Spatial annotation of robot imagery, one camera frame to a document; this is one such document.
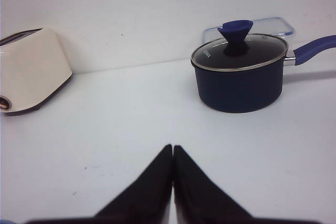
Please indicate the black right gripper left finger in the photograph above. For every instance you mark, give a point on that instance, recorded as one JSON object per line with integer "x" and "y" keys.
{"x": 146, "y": 200}

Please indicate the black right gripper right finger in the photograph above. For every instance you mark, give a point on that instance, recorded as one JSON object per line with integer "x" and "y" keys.
{"x": 199, "y": 200}

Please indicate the dark blue saucepan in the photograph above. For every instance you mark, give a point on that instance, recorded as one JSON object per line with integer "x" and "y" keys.
{"x": 251, "y": 90}

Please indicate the glass pot lid blue knob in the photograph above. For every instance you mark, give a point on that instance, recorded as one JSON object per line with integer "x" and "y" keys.
{"x": 238, "y": 49}

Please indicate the cream two-slot toaster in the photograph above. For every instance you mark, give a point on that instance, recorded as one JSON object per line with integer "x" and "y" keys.
{"x": 33, "y": 67}

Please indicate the clear container blue-rimmed lid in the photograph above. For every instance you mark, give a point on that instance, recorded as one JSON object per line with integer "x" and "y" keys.
{"x": 276, "y": 26}

